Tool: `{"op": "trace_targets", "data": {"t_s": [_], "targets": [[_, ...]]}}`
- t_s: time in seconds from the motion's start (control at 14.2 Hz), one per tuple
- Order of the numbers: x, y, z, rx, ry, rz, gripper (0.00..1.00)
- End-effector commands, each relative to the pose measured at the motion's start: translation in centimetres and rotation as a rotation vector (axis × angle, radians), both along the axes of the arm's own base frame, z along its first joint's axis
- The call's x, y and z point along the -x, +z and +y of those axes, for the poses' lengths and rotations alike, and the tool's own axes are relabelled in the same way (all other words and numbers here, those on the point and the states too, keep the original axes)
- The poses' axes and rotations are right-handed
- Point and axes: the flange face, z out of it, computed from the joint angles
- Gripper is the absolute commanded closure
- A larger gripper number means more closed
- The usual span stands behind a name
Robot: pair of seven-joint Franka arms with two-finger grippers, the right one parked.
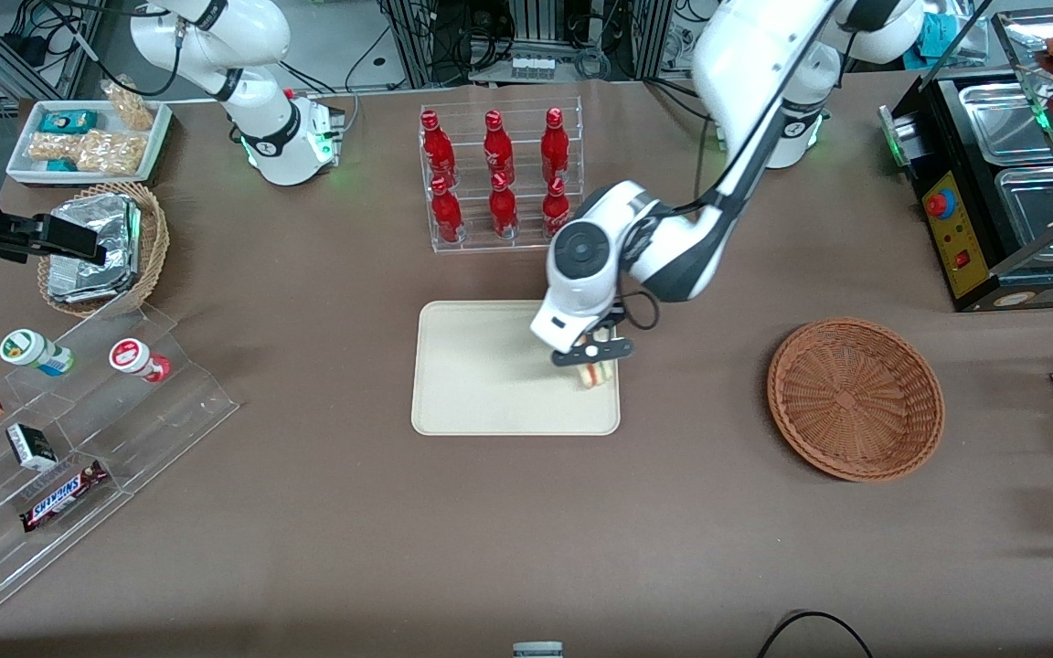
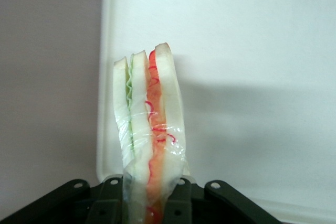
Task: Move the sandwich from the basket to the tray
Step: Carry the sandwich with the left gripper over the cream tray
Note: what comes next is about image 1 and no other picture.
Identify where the black looped cable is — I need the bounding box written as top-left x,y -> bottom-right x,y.
758,610 -> 873,658

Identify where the red cola bottle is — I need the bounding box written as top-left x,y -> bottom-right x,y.
431,175 -> 464,244
541,107 -> 571,184
488,172 -> 519,240
542,176 -> 572,240
420,110 -> 456,184
483,110 -> 516,184

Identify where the black food warmer cabinet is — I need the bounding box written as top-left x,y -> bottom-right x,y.
878,9 -> 1053,313

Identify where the clear bag of crackers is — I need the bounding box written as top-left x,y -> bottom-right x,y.
28,133 -> 85,165
101,78 -> 155,132
77,130 -> 146,176

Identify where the teal cloth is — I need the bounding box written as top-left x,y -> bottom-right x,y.
915,13 -> 959,63

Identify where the clear acrylic stepped shelf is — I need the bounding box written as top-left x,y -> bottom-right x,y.
0,302 -> 239,622

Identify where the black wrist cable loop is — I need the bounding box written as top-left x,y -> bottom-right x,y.
616,291 -> 662,332

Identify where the silver foil wrapped package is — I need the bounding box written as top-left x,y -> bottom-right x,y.
48,256 -> 137,305
51,194 -> 142,275

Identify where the triangular sandwich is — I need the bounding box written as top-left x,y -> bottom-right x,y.
581,329 -> 617,390

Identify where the round brown wicker basket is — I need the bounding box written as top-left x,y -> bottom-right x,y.
767,317 -> 945,483

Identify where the tan deep wicker basket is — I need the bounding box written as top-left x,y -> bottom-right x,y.
37,181 -> 170,318

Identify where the red lid yogurt cup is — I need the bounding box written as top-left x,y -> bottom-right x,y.
109,338 -> 172,383

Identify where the snickers chocolate bar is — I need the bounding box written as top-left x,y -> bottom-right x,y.
19,460 -> 110,533

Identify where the clear acrylic bottle rack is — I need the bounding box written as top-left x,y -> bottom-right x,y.
419,96 -> 585,254

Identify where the small black white carton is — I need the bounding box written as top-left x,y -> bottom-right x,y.
6,423 -> 59,472

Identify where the green lid yogurt cup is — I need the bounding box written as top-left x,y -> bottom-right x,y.
0,329 -> 74,377

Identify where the cream plastic tray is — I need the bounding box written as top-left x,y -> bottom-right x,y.
411,300 -> 621,436

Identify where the teal snack box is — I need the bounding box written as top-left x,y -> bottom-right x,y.
39,110 -> 98,136

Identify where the black arm base cable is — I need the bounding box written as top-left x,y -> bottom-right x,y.
645,78 -> 719,122

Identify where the metal equipment rack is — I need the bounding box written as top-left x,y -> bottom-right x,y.
380,0 -> 674,89

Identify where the white rectangular snack tray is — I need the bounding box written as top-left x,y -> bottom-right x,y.
5,99 -> 173,186

